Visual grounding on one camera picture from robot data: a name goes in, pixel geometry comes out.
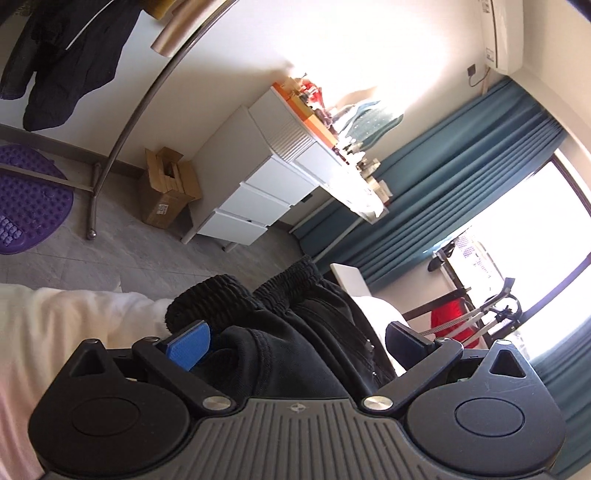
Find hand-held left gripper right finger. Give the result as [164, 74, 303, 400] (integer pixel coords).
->
[362, 322, 532, 414]

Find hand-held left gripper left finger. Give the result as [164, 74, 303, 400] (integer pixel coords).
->
[69, 320, 236, 414]

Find washed black pants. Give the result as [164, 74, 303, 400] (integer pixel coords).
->
[165, 256, 399, 400]

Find metal clothes rack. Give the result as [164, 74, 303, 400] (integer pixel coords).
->
[0, 0, 242, 241]

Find red umbrella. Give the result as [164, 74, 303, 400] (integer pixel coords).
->
[429, 298, 468, 348]

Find folded treadmill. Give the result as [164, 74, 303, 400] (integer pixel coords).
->
[401, 240, 474, 334]

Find small black bag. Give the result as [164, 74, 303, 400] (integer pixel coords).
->
[427, 246, 456, 274]

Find garment steamer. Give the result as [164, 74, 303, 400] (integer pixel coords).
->
[424, 276, 523, 350]

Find bed with pastel duvet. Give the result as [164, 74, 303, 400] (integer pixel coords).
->
[0, 262, 409, 480]

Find cardboard box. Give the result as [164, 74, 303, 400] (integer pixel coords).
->
[137, 146, 204, 230]

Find teal curtain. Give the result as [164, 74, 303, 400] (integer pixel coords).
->
[290, 78, 568, 291]
[531, 342, 591, 477]

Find dark framed window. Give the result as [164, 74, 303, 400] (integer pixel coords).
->
[431, 148, 591, 366]

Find white dressing table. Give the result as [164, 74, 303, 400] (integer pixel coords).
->
[181, 87, 391, 254]

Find purple studded mat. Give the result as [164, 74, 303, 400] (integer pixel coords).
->
[0, 143, 75, 258]

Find wavy framed mirror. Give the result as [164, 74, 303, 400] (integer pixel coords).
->
[338, 98, 406, 145]

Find orange tray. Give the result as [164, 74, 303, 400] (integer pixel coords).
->
[271, 82, 341, 145]

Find red packet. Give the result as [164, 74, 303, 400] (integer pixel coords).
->
[301, 82, 327, 105]

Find hanging black jacket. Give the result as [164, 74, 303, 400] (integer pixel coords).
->
[0, 0, 140, 133]

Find gold paper roll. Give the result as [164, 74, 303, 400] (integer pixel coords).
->
[151, 0, 232, 59]

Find white air conditioner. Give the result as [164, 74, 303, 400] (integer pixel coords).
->
[479, 0, 533, 75]

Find wall socket with cable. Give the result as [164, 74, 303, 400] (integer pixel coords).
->
[465, 63, 491, 89]

